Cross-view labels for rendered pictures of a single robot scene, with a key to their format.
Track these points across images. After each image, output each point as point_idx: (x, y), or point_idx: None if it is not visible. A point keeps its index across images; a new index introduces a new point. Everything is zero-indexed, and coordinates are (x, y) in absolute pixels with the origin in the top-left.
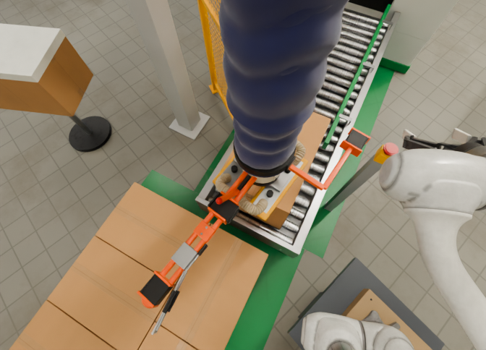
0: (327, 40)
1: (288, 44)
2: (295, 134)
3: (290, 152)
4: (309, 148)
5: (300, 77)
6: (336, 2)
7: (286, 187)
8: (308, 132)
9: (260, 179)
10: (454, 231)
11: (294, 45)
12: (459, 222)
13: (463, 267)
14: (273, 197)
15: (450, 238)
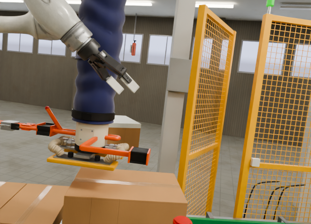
0: (89, 5)
1: (80, 4)
2: (88, 76)
3: (86, 98)
4: (141, 196)
5: (83, 21)
6: None
7: (81, 162)
8: (158, 193)
9: (75, 135)
10: (23, 15)
11: (80, 5)
12: (27, 12)
13: (3, 17)
14: (69, 158)
15: (18, 15)
